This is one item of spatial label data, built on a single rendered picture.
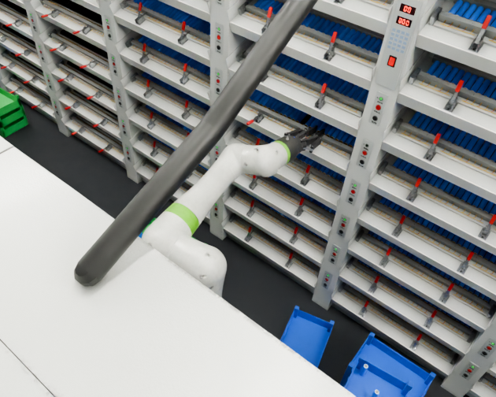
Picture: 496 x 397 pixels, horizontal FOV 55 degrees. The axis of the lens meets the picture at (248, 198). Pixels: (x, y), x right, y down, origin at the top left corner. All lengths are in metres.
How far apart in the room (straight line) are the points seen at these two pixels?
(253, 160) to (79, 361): 1.25
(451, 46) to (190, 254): 0.94
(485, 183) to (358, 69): 0.54
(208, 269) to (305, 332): 1.13
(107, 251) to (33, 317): 0.08
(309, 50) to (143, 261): 1.38
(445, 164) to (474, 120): 0.19
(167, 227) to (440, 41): 0.95
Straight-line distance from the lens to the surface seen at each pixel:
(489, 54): 1.49
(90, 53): 2.88
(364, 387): 1.89
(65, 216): 0.49
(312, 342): 2.39
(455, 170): 1.68
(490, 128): 1.57
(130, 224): 0.41
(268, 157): 1.57
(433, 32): 1.53
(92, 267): 0.41
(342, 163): 1.87
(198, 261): 1.36
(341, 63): 1.69
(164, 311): 0.41
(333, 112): 1.79
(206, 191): 1.54
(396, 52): 1.56
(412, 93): 1.61
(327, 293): 2.39
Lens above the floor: 2.07
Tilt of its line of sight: 45 degrees down
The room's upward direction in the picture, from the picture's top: 5 degrees clockwise
